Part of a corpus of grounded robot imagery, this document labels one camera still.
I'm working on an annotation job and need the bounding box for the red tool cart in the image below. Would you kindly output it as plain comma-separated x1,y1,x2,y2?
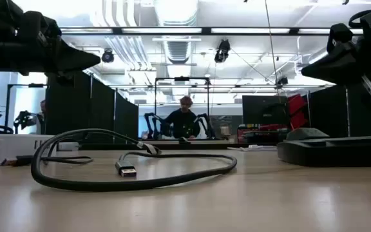
236,123,289,144

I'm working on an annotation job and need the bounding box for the grey USB charging hub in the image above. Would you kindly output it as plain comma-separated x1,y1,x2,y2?
285,127,330,141

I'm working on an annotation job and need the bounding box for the black power strip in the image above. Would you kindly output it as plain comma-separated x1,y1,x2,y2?
277,135,371,168

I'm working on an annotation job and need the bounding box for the thick black USB cable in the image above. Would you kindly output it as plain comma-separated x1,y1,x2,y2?
30,128,238,191

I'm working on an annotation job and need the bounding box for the person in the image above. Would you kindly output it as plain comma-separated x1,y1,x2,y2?
32,99,47,135
161,95,202,140

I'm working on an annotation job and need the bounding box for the black table edge rail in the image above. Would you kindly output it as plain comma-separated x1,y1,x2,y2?
56,141,280,151

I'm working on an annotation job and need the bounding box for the red cabinet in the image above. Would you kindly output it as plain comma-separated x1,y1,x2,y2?
287,93,309,130

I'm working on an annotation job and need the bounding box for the black monitor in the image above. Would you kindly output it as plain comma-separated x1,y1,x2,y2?
242,95,290,126

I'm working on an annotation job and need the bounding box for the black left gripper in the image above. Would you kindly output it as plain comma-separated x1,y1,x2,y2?
11,9,102,78

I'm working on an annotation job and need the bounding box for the small white plug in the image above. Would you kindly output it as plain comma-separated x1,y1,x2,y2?
57,141,81,151

